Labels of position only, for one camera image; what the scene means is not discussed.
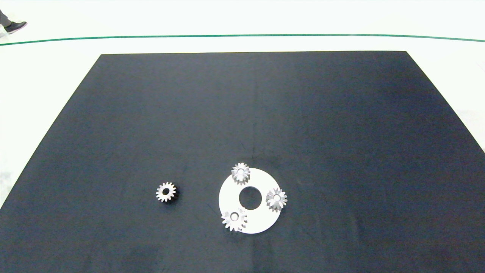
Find small steel gear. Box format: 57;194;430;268
156;182;180;203
231;163;251;185
266;188;288;212

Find dark mat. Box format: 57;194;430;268
0;51;485;273

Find round white plate with pins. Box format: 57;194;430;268
219;168;283;234

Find larger steel gear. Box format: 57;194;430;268
222;208;248;232

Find person's foot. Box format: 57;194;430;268
0;10;28;35

